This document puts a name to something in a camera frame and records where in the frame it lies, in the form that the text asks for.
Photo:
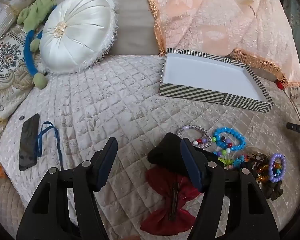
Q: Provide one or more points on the quilted beige bedspread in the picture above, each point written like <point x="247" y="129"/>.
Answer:
<point x="115" y="100"/>

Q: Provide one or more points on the red bow hair clip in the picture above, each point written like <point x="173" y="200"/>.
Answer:
<point x="162" y="180"/>

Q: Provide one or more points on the green and blue plush toy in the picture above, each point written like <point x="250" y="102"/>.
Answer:
<point x="31" y="15"/>

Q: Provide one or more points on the grey pleated bolster cushion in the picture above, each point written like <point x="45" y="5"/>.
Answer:
<point x="5" y="12"/>

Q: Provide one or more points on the cream floral bedding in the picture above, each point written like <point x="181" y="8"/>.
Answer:
<point x="298" y="100"/>

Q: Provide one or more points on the striped cardboard box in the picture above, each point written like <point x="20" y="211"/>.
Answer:
<point x="207" y="75"/>

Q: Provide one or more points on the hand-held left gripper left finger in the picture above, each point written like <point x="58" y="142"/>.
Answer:
<point x="106" y="167"/>

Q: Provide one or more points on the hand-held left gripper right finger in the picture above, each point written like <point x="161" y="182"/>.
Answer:
<point x="190" y="165"/>

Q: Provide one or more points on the floral embroidered cushion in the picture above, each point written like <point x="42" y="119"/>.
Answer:
<point x="7" y="62"/>

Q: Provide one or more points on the small red object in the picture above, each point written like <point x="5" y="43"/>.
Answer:
<point x="280" y="84"/>

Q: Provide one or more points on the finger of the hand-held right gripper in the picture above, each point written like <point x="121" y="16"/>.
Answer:
<point x="297" y="128"/>

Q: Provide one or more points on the round white satin cushion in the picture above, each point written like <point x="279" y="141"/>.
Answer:
<point x="75" y="30"/>

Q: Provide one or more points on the black fabric headband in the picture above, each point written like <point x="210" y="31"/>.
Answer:
<point x="165" y="152"/>

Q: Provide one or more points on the black smartphone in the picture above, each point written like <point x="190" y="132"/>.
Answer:
<point x="28" y="142"/>

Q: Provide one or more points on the peach fringed blanket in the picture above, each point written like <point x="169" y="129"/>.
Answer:
<point x="215" y="17"/>

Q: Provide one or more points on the black scrunchie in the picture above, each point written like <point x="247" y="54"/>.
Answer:
<point x="272" y="191"/>

